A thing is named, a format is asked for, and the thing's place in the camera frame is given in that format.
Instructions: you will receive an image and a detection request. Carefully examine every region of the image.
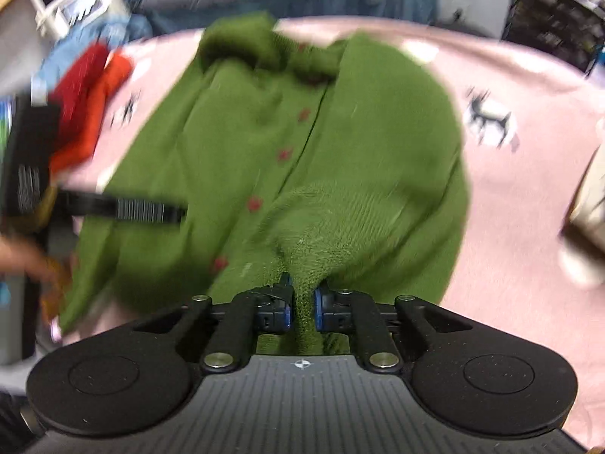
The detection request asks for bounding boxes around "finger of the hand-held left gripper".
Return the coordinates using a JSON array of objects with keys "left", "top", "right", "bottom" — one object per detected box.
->
[{"left": 59, "top": 189, "right": 187, "bottom": 225}]

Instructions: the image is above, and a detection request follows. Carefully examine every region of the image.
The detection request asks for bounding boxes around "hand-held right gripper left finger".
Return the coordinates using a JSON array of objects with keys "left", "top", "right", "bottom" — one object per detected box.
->
[{"left": 133, "top": 272, "right": 295, "bottom": 373}]

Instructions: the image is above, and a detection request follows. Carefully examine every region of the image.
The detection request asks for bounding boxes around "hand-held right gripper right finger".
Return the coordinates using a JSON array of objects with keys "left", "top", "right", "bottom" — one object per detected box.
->
[{"left": 313, "top": 284, "right": 474, "bottom": 373}]

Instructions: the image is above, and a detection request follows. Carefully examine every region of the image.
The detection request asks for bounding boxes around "green knit cardigan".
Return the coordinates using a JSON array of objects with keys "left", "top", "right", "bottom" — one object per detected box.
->
[{"left": 59, "top": 12, "right": 473, "bottom": 355}]

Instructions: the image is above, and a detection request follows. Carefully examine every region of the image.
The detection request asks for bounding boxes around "person's left hand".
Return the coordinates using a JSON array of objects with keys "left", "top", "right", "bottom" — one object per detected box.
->
[{"left": 0, "top": 236, "right": 64, "bottom": 287}]

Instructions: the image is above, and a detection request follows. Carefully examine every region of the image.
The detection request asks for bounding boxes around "red orange cloth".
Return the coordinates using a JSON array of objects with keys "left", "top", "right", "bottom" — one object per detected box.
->
[{"left": 47, "top": 42, "right": 135, "bottom": 176}]

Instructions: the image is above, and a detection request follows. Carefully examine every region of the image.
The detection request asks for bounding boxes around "blue denim cloth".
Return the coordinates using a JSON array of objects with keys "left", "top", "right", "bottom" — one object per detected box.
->
[{"left": 35, "top": 9, "right": 154, "bottom": 86}]

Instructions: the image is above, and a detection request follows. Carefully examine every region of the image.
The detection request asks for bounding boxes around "pink printed blanket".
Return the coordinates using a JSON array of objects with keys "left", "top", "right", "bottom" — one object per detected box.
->
[{"left": 50, "top": 16, "right": 605, "bottom": 450}]

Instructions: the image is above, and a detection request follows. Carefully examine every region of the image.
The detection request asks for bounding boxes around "dark storage shelf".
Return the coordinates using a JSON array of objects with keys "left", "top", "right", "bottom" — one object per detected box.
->
[{"left": 502, "top": 0, "right": 605, "bottom": 76}]

